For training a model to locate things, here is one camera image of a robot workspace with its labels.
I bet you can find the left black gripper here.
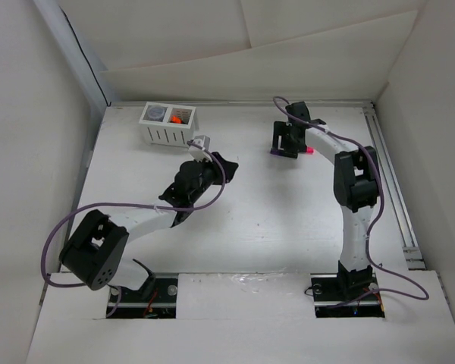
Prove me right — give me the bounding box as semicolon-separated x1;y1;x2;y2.
189;152;237;203

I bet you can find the purple highlighter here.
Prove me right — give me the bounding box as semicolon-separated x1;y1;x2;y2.
270;149;298;159

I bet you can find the orange highlighter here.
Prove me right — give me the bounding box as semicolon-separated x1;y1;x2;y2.
171;116;182;124

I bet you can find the clear jar of paper clips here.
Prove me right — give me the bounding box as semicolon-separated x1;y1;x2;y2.
145;105;166;122

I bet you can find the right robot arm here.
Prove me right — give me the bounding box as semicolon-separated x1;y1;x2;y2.
271;102;379;301

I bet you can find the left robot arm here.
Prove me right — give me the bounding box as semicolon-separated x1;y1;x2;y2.
59;152;239;301

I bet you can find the white two-compartment organizer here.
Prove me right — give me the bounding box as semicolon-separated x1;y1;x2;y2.
138;102;199;148

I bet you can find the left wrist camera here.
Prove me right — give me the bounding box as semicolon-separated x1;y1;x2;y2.
187;135;212;162

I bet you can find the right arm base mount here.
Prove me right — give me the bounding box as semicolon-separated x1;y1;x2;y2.
304;274;385;319

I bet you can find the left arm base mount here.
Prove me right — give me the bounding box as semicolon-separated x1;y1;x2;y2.
105;271;179;319

